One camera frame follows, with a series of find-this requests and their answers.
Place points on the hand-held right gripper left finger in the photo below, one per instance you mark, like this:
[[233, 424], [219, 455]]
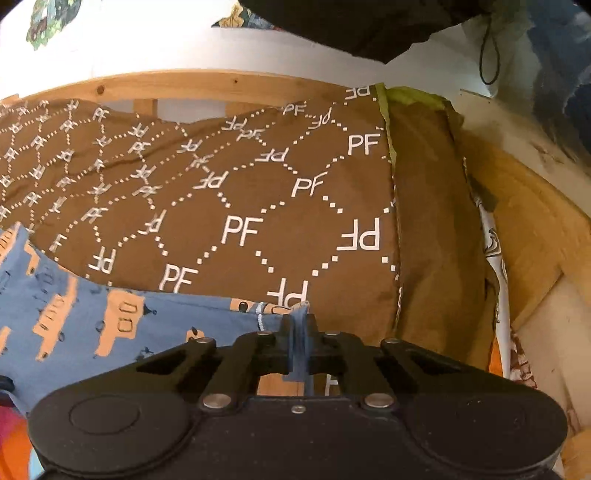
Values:
[[287, 344]]

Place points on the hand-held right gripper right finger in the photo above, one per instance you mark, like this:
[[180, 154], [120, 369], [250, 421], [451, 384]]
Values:
[[310, 344]]

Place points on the blue pants with orange print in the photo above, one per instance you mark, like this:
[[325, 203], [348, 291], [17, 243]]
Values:
[[92, 332]]

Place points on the brown printed blanket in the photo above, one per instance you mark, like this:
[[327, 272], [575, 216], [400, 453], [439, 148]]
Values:
[[258, 194]]

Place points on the white printed cloth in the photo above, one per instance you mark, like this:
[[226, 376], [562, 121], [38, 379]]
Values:
[[501, 277]]

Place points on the floral printed cloth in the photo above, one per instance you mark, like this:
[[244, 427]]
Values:
[[244, 21]]

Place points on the black garment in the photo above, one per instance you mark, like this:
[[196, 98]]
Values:
[[369, 23]]

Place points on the blue patterned cloth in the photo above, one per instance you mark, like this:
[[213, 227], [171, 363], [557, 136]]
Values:
[[563, 60]]

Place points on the wooden bed frame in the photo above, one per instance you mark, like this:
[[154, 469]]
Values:
[[521, 207]]

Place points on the green printed wall picture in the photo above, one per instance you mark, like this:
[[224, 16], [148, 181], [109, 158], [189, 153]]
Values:
[[51, 21]]

